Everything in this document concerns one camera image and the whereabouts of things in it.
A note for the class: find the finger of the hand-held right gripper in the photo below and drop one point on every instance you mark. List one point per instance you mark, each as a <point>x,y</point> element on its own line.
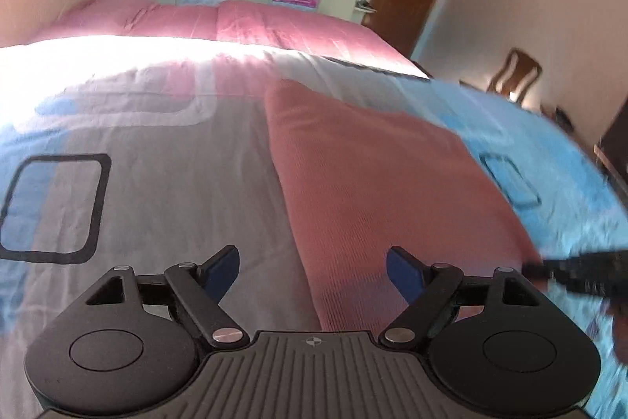
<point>588,269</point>

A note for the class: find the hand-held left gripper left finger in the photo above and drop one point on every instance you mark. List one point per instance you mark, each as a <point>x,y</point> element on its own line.
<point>223,269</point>

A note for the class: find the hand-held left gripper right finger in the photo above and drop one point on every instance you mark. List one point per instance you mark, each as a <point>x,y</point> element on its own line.
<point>403,274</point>

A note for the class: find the pink ribbed shirt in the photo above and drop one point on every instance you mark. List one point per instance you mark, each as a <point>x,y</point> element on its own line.
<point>382,183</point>

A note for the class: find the blue grey patterned blanket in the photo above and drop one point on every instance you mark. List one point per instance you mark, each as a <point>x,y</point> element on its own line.
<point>162,183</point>

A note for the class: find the dark wooden cabinet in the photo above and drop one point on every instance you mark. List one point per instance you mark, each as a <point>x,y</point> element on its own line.
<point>615,144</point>

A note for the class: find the wooden chair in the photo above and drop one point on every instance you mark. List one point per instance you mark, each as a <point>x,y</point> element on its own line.
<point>517,75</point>

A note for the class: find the pink bedspread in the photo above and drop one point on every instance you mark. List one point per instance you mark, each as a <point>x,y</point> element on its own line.
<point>274,26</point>

